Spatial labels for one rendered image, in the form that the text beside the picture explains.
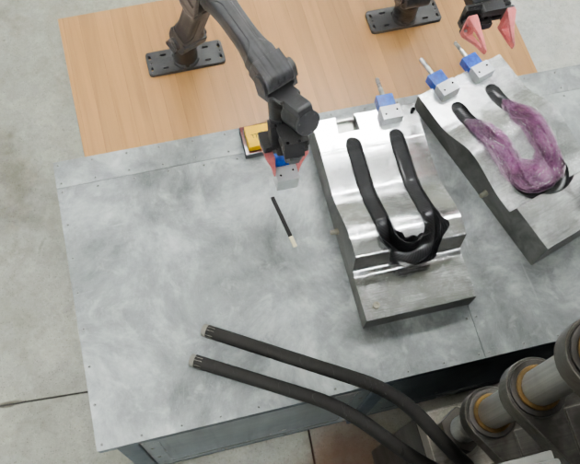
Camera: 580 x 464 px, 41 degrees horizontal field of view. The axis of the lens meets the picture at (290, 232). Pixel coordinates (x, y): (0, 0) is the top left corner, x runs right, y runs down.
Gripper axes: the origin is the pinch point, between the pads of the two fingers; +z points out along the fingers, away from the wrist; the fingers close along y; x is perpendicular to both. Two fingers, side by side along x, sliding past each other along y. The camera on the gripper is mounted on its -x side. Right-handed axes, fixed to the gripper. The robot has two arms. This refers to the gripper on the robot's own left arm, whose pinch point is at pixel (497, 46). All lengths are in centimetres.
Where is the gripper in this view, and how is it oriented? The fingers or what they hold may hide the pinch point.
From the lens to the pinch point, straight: 173.2
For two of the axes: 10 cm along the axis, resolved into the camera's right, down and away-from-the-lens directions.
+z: 2.6, 9.1, -3.2
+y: 9.6, -2.2, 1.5
